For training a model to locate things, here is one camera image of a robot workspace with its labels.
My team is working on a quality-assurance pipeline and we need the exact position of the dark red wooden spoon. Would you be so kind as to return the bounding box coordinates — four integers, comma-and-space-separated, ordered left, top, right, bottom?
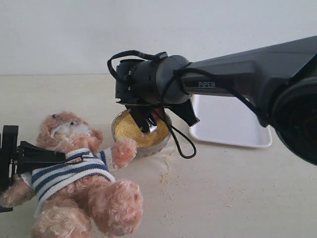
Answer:
149, 111, 159, 125

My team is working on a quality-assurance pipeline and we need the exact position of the tan teddy bear striped shirt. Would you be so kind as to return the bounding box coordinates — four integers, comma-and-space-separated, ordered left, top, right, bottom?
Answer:
0, 112, 143, 238

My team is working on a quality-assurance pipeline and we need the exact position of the steel bowl of yellow grain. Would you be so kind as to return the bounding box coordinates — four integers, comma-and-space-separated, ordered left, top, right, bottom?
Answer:
111, 111, 171, 158

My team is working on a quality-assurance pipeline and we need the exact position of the white rectangular plastic tray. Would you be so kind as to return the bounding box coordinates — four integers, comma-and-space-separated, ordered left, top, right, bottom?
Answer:
189, 95, 272, 148

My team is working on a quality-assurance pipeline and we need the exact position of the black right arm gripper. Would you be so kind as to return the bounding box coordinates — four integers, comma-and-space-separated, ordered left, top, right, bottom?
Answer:
125, 100, 200, 134

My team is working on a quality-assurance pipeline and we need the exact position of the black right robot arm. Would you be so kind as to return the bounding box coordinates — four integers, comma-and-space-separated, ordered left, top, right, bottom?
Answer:
107, 36, 317, 164

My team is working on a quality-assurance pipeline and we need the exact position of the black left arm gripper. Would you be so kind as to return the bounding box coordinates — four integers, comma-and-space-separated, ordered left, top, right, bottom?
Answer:
0, 125, 66, 199

